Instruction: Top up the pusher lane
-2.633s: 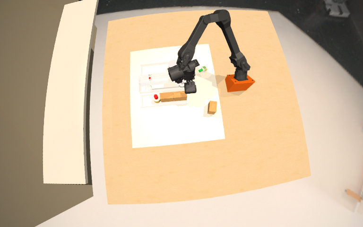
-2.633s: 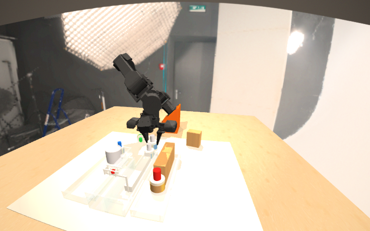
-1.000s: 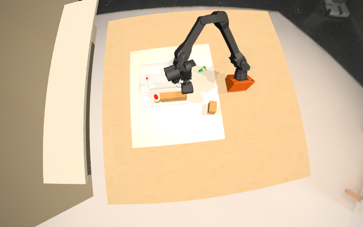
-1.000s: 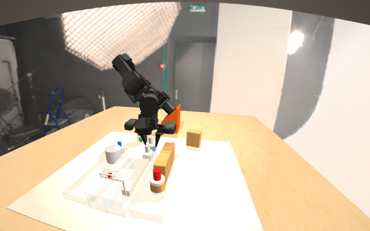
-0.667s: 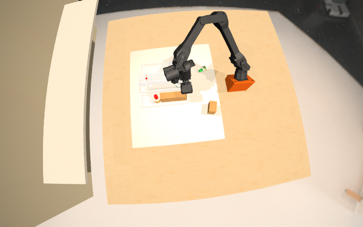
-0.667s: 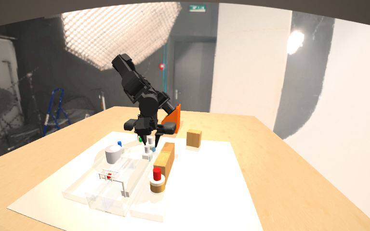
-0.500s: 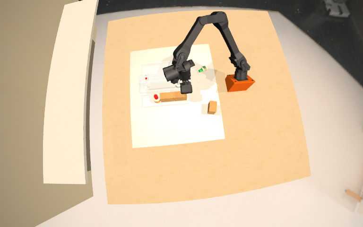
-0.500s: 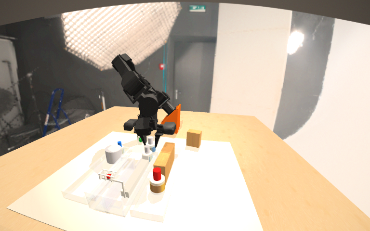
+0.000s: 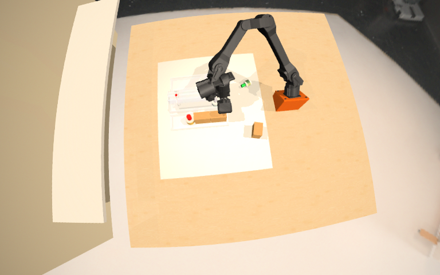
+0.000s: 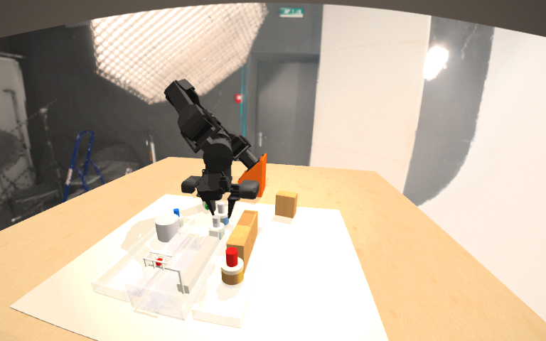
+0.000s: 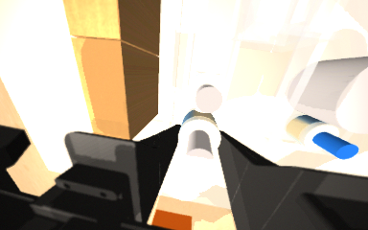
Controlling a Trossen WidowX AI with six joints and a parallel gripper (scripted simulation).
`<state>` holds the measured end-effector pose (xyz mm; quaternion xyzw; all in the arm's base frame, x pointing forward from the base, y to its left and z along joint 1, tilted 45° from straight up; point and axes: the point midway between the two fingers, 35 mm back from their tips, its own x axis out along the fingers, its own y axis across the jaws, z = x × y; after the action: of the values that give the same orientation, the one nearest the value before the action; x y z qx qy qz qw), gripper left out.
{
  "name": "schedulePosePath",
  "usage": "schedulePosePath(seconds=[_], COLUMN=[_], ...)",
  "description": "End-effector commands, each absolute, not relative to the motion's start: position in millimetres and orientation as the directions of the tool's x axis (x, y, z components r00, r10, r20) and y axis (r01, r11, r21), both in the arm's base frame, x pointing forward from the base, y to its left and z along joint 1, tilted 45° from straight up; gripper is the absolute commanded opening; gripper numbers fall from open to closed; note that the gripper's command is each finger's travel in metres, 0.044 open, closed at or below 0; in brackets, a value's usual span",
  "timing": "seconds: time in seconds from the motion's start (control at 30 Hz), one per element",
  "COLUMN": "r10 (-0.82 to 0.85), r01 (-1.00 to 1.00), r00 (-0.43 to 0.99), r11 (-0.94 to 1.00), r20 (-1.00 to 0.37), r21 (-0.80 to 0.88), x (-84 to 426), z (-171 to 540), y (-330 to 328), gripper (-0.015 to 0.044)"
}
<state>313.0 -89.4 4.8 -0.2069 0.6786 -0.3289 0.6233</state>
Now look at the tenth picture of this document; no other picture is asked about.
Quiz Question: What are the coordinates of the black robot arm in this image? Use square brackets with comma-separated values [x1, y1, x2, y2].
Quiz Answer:
[164, 79, 260, 202]

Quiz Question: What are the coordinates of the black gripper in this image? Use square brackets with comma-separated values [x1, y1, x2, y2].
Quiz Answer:
[181, 164, 259, 219]

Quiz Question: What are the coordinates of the brown jar with red lid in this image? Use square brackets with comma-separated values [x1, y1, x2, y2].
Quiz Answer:
[220, 247, 244, 288]

